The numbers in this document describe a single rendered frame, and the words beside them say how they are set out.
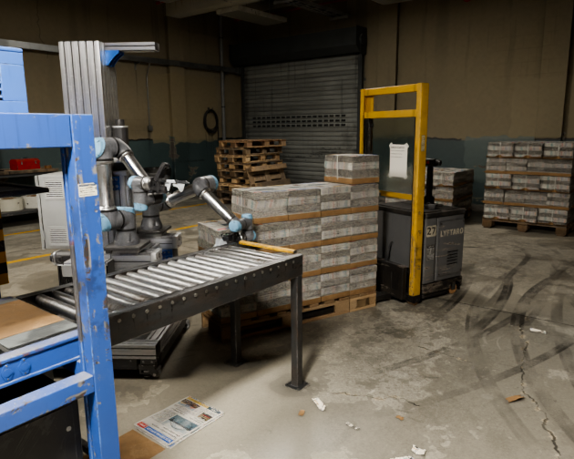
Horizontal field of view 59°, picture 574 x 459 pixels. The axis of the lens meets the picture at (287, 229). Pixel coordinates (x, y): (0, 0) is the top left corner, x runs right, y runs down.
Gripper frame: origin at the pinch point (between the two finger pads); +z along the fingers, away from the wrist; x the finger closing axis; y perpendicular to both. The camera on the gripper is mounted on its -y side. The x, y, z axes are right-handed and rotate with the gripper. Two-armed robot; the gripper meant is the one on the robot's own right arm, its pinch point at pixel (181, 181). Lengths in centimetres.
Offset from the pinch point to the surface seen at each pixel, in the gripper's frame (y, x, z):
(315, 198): 6, -141, 13
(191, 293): 50, 32, 35
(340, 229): 29, -165, 25
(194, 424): 124, 6, 21
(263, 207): 14, -103, -10
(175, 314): 58, 41, 34
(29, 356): 61, 104, 26
